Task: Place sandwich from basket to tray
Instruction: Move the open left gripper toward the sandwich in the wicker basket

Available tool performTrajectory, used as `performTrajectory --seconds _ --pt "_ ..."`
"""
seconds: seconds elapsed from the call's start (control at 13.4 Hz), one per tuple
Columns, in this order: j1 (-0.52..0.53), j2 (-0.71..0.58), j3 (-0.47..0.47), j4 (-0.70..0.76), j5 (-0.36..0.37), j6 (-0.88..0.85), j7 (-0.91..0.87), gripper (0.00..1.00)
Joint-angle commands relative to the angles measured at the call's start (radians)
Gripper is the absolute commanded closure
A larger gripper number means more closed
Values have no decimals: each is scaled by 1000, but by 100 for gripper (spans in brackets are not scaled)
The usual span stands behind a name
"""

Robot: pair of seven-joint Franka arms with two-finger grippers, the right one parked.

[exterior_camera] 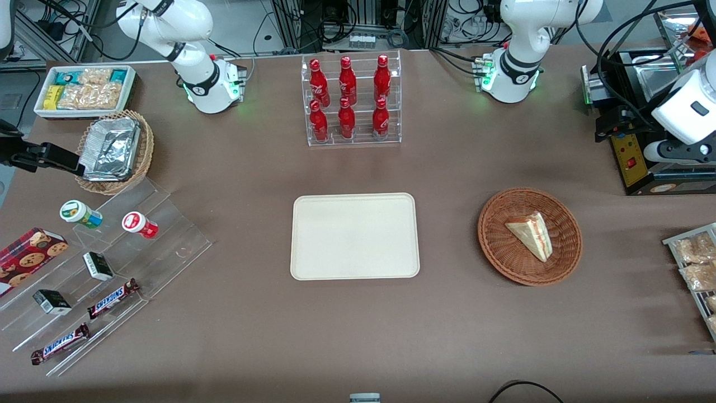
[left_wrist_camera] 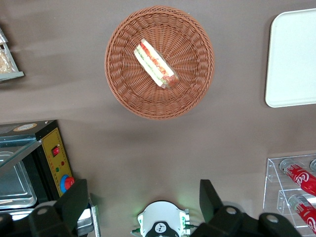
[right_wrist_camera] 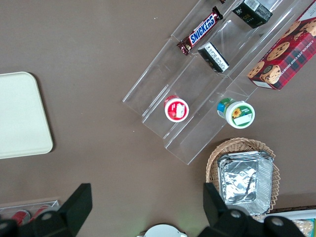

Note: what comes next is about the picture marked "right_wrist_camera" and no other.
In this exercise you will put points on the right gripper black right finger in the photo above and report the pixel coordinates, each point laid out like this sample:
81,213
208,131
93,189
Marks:
217,217

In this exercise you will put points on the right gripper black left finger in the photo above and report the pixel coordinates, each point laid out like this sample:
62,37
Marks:
74,212

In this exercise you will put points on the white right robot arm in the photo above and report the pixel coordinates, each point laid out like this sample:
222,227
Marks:
163,232

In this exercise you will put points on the light wicker basket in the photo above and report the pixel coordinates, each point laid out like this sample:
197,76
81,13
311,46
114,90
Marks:
214,158

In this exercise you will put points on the cream rectangular tray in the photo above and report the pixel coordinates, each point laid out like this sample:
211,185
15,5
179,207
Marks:
22,116

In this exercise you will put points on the clear acrylic bottle rack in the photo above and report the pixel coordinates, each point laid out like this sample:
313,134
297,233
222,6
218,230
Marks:
53,203

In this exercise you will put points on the red cola bottle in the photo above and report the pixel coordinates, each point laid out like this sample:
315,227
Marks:
19,216
40,211

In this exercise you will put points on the stack of foil containers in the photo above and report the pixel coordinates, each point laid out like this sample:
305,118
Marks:
242,182

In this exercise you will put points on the white plastic snack bin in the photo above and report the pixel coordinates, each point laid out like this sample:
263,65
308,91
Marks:
296,214

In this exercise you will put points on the clear bag of crackers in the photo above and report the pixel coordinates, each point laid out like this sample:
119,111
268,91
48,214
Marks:
308,228

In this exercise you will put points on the green lidded cup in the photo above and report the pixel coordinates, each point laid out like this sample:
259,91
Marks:
240,116

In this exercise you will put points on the red lidded cup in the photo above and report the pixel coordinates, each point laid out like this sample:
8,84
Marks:
176,111

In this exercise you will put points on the clear acrylic stepped shelf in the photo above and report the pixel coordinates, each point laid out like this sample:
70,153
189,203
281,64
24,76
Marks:
158,81

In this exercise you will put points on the small black carton box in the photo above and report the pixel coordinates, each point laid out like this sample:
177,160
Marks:
213,58
254,13

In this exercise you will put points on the red tartan cookie box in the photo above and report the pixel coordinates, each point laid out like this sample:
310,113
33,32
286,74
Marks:
288,54

